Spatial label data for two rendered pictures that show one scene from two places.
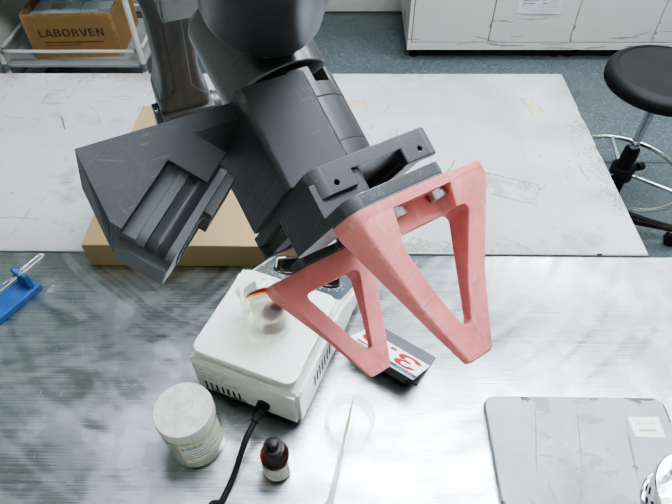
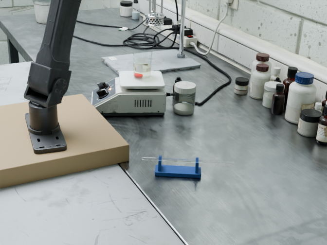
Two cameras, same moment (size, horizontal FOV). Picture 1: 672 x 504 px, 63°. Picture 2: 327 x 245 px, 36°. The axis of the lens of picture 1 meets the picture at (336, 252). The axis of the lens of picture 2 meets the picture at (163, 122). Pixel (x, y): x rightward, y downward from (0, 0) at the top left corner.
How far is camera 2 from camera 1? 1.55 m
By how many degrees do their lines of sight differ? 89
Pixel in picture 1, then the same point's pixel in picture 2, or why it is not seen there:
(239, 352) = (157, 78)
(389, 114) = not seen: outside the picture
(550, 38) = not seen: outside the picture
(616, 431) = (118, 61)
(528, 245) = not seen: hidden behind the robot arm
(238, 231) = (87, 111)
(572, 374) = (100, 68)
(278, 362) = (154, 73)
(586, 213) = (12, 69)
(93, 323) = (160, 147)
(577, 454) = (130, 64)
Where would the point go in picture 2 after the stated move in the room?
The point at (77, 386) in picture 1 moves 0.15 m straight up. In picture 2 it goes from (190, 139) to (194, 82)
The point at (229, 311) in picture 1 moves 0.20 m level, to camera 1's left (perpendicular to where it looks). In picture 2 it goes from (143, 83) to (181, 111)
